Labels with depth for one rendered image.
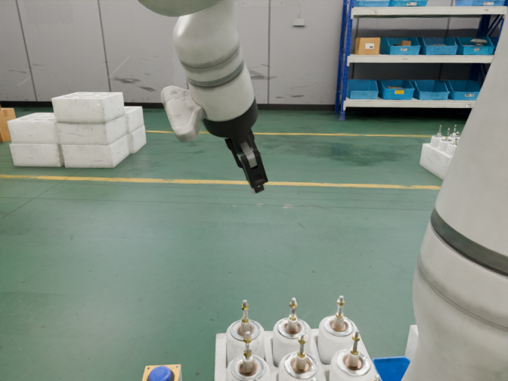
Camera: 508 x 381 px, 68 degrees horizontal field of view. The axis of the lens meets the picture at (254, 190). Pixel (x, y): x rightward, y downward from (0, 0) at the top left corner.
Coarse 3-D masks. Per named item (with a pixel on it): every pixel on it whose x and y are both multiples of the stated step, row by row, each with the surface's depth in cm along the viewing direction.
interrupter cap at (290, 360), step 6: (294, 354) 87; (306, 354) 87; (288, 360) 85; (294, 360) 85; (306, 360) 85; (312, 360) 85; (288, 366) 84; (294, 366) 84; (306, 366) 84; (312, 366) 83; (288, 372) 82; (294, 372) 82; (300, 372) 82; (306, 372) 82; (312, 372) 82; (300, 378) 80; (306, 378) 80
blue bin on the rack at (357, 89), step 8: (352, 80) 521; (360, 80) 520; (368, 80) 519; (352, 88) 524; (360, 88) 523; (368, 88) 522; (376, 88) 486; (352, 96) 483; (360, 96) 482; (368, 96) 481; (376, 96) 481
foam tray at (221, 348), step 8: (216, 336) 102; (224, 336) 102; (272, 336) 102; (312, 336) 102; (216, 344) 100; (224, 344) 100; (272, 344) 103; (312, 344) 100; (360, 344) 100; (216, 352) 97; (224, 352) 97; (272, 352) 104; (312, 352) 97; (216, 360) 95; (224, 360) 95; (272, 360) 95; (320, 360) 95; (216, 368) 92; (224, 368) 92; (272, 368) 92; (328, 368) 92; (216, 376) 90; (224, 376) 90; (272, 376) 90; (328, 376) 93
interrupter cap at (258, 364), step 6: (234, 360) 85; (240, 360) 85; (252, 360) 85; (258, 360) 85; (234, 366) 84; (240, 366) 84; (252, 366) 84; (258, 366) 84; (264, 366) 83; (234, 372) 82; (240, 372) 82; (252, 372) 82; (258, 372) 82; (264, 372) 82; (240, 378) 80; (246, 378) 81; (252, 378) 80; (258, 378) 80
